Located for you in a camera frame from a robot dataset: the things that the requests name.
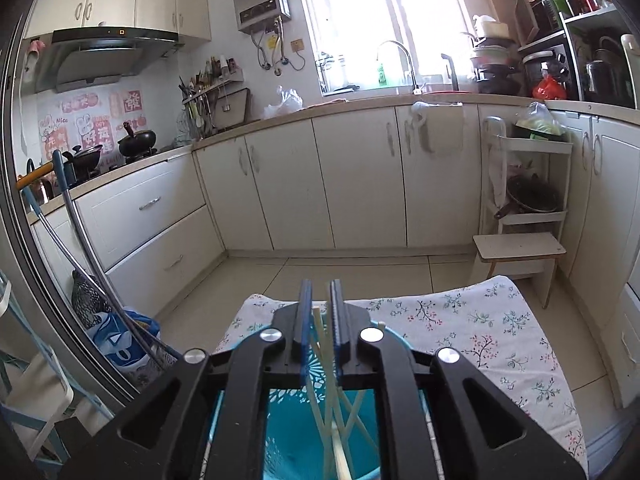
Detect red plastic bag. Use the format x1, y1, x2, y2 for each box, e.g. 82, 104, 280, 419
531, 74, 568, 101

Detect bunch of wooden chopsticks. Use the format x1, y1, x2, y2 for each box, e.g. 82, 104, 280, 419
306, 325, 377, 480

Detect blue shopping bag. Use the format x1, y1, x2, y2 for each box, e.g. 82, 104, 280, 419
85, 310, 162, 372

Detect white plastic bag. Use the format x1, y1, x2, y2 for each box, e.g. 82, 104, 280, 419
263, 86, 304, 120

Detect chrome arched faucet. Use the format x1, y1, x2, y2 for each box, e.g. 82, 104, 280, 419
376, 40, 422, 96

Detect bag of green vegetables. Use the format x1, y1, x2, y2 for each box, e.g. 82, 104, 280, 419
512, 101, 568, 142

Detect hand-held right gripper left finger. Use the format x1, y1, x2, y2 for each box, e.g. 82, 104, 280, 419
65, 279, 316, 480

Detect orange wooden handle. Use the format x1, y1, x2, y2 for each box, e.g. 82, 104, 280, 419
16, 161, 55, 191

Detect cream and blue shelf rack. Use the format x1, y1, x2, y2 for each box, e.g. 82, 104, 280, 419
0, 270, 111, 466

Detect range hood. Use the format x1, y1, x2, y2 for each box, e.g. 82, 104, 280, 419
34, 26, 186, 93

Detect dark straight faucet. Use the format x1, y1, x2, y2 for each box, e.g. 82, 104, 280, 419
441, 53, 459, 92

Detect wall utensil rack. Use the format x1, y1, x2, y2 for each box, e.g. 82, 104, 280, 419
179, 55, 246, 141

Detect black mesh bag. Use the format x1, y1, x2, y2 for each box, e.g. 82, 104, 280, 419
71, 270, 115, 331

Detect black toaster oven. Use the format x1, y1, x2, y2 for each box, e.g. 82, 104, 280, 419
522, 45, 581, 101

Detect white electric kettle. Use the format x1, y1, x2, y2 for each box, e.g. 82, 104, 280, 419
620, 34, 640, 106

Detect green box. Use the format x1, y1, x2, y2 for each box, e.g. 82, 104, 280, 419
545, 0, 576, 31

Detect small wooden stool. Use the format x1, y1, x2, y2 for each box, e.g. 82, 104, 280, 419
472, 232, 567, 309

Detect kitchen window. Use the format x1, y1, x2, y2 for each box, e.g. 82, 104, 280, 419
292, 0, 496, 96

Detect cream kitchen base cabinets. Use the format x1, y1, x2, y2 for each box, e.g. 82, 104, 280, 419
27, 95, 640, 411

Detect white hanging trash bin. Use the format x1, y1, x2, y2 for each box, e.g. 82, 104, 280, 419
411, 101, 466, 156

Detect teal perforated plastic basket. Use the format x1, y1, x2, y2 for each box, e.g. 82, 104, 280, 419
197, 310, 441, 480

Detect narrow white cart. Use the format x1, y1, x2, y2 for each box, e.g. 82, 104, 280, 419
480, 116, 573, 236

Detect white counter rack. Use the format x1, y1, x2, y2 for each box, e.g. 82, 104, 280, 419
515, 5, 640, 108

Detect black lidded pot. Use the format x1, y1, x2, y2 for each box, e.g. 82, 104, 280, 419
62, 144, 103, 181

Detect pink wall stickers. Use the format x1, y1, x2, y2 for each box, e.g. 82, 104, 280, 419
37, 87, 146, 171

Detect black kettle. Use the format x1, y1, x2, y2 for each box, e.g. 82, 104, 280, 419
582, 37, 623, 103

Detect pink hanging cloth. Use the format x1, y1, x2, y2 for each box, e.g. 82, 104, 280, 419
25, 39, 47, 75

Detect pale cutting board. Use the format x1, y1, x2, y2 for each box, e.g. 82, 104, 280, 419
212, 87, 252, 131

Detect black stove wok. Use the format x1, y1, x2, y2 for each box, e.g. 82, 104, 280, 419
117, 122, 157, 158

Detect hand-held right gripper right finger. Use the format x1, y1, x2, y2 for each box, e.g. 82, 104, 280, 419
327, 279, 586, 480

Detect stack of pots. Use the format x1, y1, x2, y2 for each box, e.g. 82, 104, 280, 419
470, 35, 523, 95

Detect white container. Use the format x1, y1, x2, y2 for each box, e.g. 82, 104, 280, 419
472, 15, 511, 38

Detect blue dustpan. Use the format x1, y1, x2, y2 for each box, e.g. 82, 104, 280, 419
22, 159, 151, 356

